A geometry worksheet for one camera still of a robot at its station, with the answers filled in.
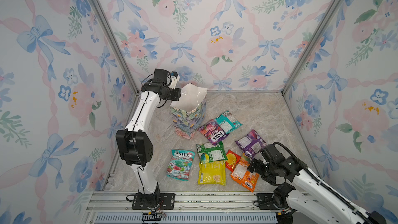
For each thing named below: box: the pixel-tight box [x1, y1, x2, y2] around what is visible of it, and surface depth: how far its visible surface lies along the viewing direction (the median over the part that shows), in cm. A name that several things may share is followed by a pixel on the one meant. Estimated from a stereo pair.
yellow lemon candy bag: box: [197, 160, 226, 186], surface depth 83 cm
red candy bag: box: [225, 149, 241, 172], surface depth 88 cm
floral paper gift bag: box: [169, 82, 208, 140], surface depth 84 cm
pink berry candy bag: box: [197, 118, 230, 146], surface depth 97 cm
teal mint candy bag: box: [214, 110, 243, 135], surface depth 102 cm
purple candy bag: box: [235, 129, 267, 159], surface depth 92 cm
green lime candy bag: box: [195, 141, 229, 164], surface depth 88 cm
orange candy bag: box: [230, 152, 260, 193], surface depth 81 cm
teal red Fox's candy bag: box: [165, 148, 196, 181], surface depth 84 cm
